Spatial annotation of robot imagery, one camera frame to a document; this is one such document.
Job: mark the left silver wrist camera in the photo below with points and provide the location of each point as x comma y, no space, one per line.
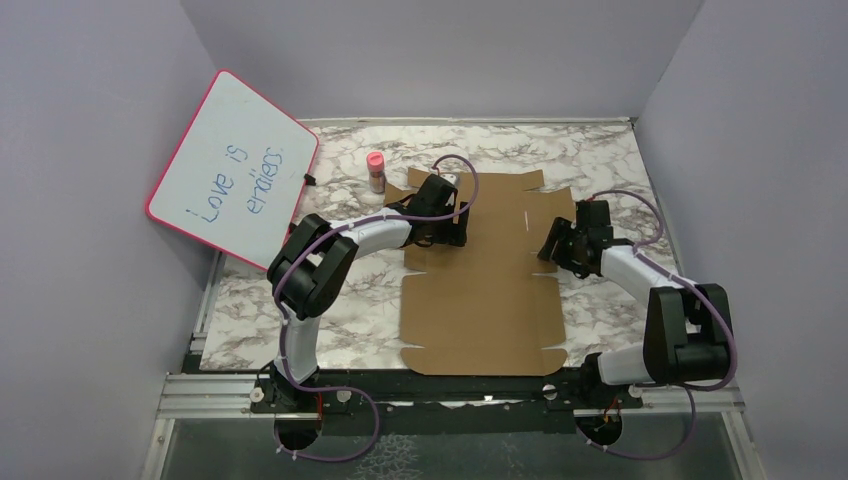
452,178

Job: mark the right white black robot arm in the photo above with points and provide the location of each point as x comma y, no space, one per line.
688,339

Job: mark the pink-framed whiteboard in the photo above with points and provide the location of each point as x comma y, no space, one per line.
236,177

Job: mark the aluminium frame rail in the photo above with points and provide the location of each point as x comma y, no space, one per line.
236,425

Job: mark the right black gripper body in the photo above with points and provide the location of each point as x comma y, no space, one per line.
580,269

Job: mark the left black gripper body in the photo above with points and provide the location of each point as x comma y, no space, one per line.
445,232

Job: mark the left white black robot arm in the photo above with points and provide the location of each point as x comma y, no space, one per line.
310,269

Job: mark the brown cardboard box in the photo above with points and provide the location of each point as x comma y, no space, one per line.
490,307

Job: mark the pink-capped clear bottle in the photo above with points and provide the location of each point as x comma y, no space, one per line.
376,170

